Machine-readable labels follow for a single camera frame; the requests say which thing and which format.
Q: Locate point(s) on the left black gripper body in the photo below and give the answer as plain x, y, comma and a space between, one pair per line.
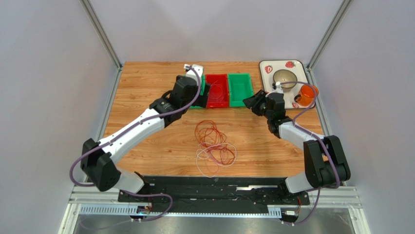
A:
201, 101

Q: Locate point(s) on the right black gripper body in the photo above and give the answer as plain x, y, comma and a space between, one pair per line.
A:
256, 102

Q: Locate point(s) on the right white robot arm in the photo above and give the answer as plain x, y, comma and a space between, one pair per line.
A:
325, 163

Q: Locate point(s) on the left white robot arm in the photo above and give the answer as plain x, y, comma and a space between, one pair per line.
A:
99, 158

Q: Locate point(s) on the right green bin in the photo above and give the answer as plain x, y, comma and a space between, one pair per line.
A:
240, 88

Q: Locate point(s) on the green bin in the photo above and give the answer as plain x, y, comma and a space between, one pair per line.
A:
240, 88
201, 101

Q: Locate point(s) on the left green bin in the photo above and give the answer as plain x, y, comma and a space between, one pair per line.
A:
201, 101

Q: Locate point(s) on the red bin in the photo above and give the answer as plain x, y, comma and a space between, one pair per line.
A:
219, 91

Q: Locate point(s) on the grey bowl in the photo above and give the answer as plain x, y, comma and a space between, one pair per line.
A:
284, 76

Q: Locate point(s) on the orange cup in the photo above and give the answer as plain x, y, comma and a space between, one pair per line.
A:
306, 95

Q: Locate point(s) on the strawberry pattern tray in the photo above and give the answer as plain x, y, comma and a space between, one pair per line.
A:
269, 67

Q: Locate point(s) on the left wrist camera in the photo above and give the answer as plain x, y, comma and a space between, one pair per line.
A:
195, 72

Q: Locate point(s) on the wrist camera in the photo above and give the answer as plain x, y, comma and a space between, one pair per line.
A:
195, 72
277, 88

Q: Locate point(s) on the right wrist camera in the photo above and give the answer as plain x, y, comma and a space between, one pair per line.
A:
277, 88

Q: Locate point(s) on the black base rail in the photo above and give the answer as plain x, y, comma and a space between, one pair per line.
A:
217, 195

